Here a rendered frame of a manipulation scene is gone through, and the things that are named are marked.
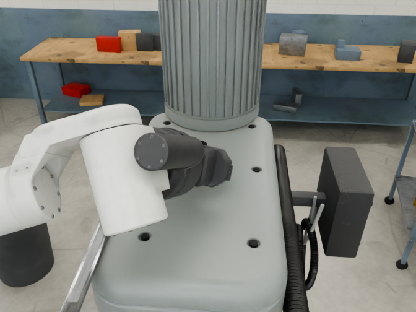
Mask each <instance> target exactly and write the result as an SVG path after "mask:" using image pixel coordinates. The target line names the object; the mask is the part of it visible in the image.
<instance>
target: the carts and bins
mask: <svg viewBox="0 0 416 312"><path fill-rule="evenodd" d="M414 133H415V134H416V120H413V121H412V125H411V127H410V131H409V134H408V137H407V140H406V143H405V146H404V150H403V152H402V155H401V159H400V162H399V165H398V168H397V171H396V174H395V175H394V181H393V183H392V186H391V190H390V192H389V196H387V197H385V198H384V201H385V203H386V204H388V205H391V204H393V203H394V198H393V195H394V192H395V190H396V187H397V192H398V195H399V200H400V203H401V208H402V213H403V216H404V221H405V226H406V229H407V234H408V237H409V240H408V242H407V244H406V247H405V250H404V252H403V255H402V257H401V259H400V260H398V261H396V267H397V268H398V269H400V270H404V269H407V268H408V263H407V259H408V257H409V254H410V251H411V249H412V247H413V244H414V242H415V243H416V177H411V176H403V175H401V171H402V168H403V166H404V162H405V159H406V156H407V153H408V151H409V147H410V144H411V142H412V138H413V136H414ZM53 264H54V256H53V250H52V247H51V241H50V236H49V232H48V226H47V223H43V224H40V225H36V226H33V227H30V228H26V229H23V230H19V231H16V232H12V233H9V234H6V235H2V236H0V279H1V282H3V283H4V284H5V285H7V286H10V287H25V286H28V285H31V284H34V283H35V282H38V281H39V280H41V279H42V278H44V277H45V276H46V275H47V274H48V273H49V272H50V270H51V269H52V267H53Z"/></svg>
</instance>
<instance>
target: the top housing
mask: <svg viewBox="0 0 416 312"><path fill-rule="evenodd" d="M149 126H152V127H157V128H164V127H168V128H173V129H176V130H179V131H183V132H185V133H186V134H188V135H189V136H193V137H196V138H198V139H199V140H200V141H204V142H206V143H207V145H208V146H211V147H216V148H220V149H224V150H225V151H226V153H227V154H228V156H229V157H230V159H231V160H232V164H231V165H233V170H232V175H231V179H230V181H227V180H226V181H224V182H223V183H221V184H220V185H218V186H215V187H213V188H211V187H208V186H200V187H195V186H194V187H193V188H192V189H191V190H190V191H188V192H187V193H185V194H183V195H181V196H177V197H173V198H170V199H166V200H164V201H165V205H166V208H167V212H168V217H167V219H164V220H163V221H162V222H156V223H153V224H152V225H151V226H147V225H146V226H144V227H141V228H137V229H134V230H132V231H131V232H124V233H120V234H118V235H116V236H113V235H112V236H109V237H108V239H107V242H106V245H105V247H104V250H103V252H102V255H101V258H100V260H99V263H98V266H97V268H96V271H95V273H94V275H93V279H92V281H91V284H92V288H93V293H94V296H95V301H96V304H97V309H98V312H282V308H283V303H284V296H285V289H286V284H287V274H288V270H287V258H286V252H285V241H284V230H283V224H282V213H281V206H280V196H279V184H278V178H277V167H276V161H275V150H274V139H273V133H272V127H271V125H270V124H269V122H267V121H266V120H265V119H264V118H261V117H258V116H257V117H256V118H255V119H254V120H252V122H250V123H248V124H247V125H245V126H242V127H240V128H237V129H232V130H229V131H220V132H204V131H195V130H192V129H187V128H184V127H182V126H179V125H177V124H176V123H174V122H173V121H171V120H170V119H169V118H168V117H167V115H166V113H162V114H159V115H157V116H156V117H154V118H153V119H152V120H151V122H150V124H149Z"/></svg>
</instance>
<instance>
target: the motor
mask: <svg viewBox="0 0 416 312"><path fill-rule="evenodd" d="M266 5H267V0H158V13H159V22H160V41H161V51H162V69H163V87H164V97H165V113H166V115H167V117H168V118H169V119H170V120H171V121H173V122H174V123H176V124H177V125H179V126H182V127H184V128H187V129H192V130H195V131H204V132H220V131H229V130H232V129H237V128H240V127H242V126H245V125H247V124H248V123H250V122H252V120H254V119H255V118H256V117H257V115H258V111H259V93H260V84H261V69H262V53H263V44H264V29H265V21H266Z"/></svg>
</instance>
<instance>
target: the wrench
mask: <svg viewBox="0 0 416 312"><path fill-rule="evenodd" d="M107 239H108V236H105V235H104V233H103V229H102V225H101V222H100V220H99V223H98V225H97V227H96V229H95V232H94V234H93V237H92V239H91V241H90V243H89V246H88V248H87V250H86V252H85V255H84V257H83V260H82V262H81V264H80V266H79V269H78V271H77V274H76V276H75V278H74V280H73V282H72V285H71V287H70V289H69V292H68V294H67V296H66V299H65V301H64V303H63V306H62V308H61V311H60V312H80V309H81V307H82V304H83V302H84V299H85V296H86V294H87V291H88V289H89V287H90V283H91V281H92V279H93V275H94V273H95V271H96V268H97V266H98V263H99V260H100V258H101V255H102V252H103V250H104V247H105V245H106V242H107Z"/></svg>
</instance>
